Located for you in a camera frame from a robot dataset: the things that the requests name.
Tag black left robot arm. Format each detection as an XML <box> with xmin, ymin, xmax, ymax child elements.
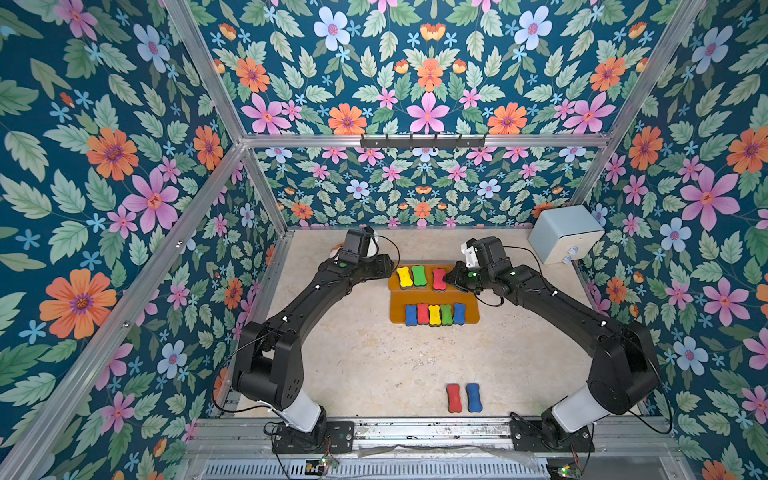
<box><xmin>232</xmin><ymin>254</ymin><xmax>395</xmax><ymax>433</ymax></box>

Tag black hook rail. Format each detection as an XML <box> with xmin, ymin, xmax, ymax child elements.
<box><xmin>359</xmin><ymin>133</ymin><xmax>487</xmax><ymax>150</ymax></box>

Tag red eraser lower shelf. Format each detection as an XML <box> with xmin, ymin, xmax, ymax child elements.
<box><xmin>417</xmin><ymin>303</ymin><xmax>429</xmax><ymax>325</ymax></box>

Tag pale blue wall box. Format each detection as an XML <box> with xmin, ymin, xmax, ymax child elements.
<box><xmin>528</xmin><ymin>205</ymin><xmax>605</xmax><ymax>264</ymax></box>

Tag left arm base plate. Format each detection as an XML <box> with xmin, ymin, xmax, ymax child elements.
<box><xmin>271</xmin><ymin>421</ymin><xmax>355</xmax><ymax>455</ymax></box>

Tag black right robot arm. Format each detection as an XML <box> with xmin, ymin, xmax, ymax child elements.
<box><xmin>445</xmin><ymin>261</ymin><xmax>661</xmax><ymax>442</ymax></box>

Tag blue eraser lower right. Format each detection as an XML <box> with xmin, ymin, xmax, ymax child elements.
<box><xmin>453</xmin><ymin>303</ymin><xmax>467</xmax><ymax>325</ymax></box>

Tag red eraser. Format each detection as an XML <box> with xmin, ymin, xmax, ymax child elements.
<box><xmin>432</xmin><ymin>268</ymin><xmax>447</xmax><ymax>291</ymax></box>
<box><xmin>445</xmin><ymin>383</ymin><xmax>463</xmax><ymax>414</ymax></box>

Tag yellow eraser shelf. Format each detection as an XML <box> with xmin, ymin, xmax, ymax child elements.
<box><xmin>396</xmin><ymin>266</ymin><xmax>414</xmax><ymax>289</ymax></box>
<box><xmin>428</xmin><ymin>305</ymin><xmax>442</xmax><ymax>326</ymax></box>

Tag blue eraser shelf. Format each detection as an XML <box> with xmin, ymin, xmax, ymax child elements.
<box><xmin>465</xmin><ymin>383</ymin><xmax>483</xmax><ymax>413</ymax></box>

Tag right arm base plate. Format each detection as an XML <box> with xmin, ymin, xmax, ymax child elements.
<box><xmin>509</xmin><ymin>412</ymin><xmax>594</xmax><ymax>453</ymax></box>

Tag blue eraser lower left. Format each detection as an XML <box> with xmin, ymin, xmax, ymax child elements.
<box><xmin>405</xmin><ymin>305</ymin><xmax>418</xmax><ymax>326</ymax></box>

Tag green eraser shelf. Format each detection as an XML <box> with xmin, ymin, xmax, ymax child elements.
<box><xmin>440</xmin><ymin>304</ymin><xmax>454</xmax><ymax>326</ymax></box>
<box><xmin>410</xmin><ymin>265</ymin><xmax>428</xmax><ymax>288</ymax></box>

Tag blue eraser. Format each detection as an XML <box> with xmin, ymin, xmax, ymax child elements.
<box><xmin>405</xmin><ymin>305</ymin><xmax>418</xmax><ymax>326</ymax></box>
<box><xmin>453</xmin><ymin>303</ymin><xmax>467</xmax><ymax>325</ymax></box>

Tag right small circuit board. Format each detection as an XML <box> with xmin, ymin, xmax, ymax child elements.
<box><xmin>546</xmin><ymin>464</ymin><xmax>582</xmax><ymax>480</ymax></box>

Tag small green circuit board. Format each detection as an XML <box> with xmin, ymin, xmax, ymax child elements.
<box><xmin>302</xmin><ymin>457</ymin><xmax>339</xmax><ymax>477</ymax></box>

